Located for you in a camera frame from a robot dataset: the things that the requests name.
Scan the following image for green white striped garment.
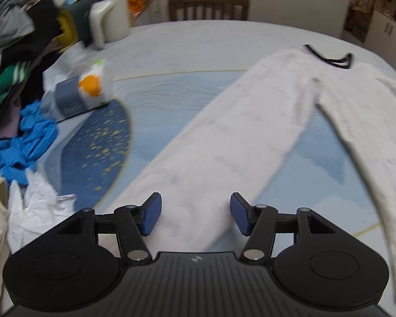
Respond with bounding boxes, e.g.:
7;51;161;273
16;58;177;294
0;61;32;116

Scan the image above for white plastic bag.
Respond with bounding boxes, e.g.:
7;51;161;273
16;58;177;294
7;168;78;255

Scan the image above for white long-sleeve shirt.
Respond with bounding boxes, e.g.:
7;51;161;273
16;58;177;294
101;44;396;304

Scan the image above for white electric kettle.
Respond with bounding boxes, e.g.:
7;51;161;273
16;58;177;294
88;0;133;50

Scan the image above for white cabinet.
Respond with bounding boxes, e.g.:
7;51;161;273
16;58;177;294
366;0;396;85

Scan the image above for grey carton box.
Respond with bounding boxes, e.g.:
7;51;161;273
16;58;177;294
54;76;86;119

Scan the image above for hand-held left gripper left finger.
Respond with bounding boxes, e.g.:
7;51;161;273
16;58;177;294
54;192;163;266

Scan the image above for grey garments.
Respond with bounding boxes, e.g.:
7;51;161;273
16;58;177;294
0;0;40;53

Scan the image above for mauve garment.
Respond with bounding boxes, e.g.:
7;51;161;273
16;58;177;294
0;106;23;139

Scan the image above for black garment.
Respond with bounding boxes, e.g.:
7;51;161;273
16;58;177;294
26;0;65;70

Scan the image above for wall poster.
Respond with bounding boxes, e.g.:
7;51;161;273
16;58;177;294
341;0;381;43

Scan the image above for yellow dark teal object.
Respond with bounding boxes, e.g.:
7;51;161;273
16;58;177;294
56;0;95;48

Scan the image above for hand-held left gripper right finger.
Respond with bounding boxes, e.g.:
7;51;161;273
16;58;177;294
229;192;339;266

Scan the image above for heap of blue gloves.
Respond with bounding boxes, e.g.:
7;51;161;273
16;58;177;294
0;101;58;185

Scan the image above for white orange green packet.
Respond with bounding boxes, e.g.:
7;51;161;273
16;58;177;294
77;59;114;108

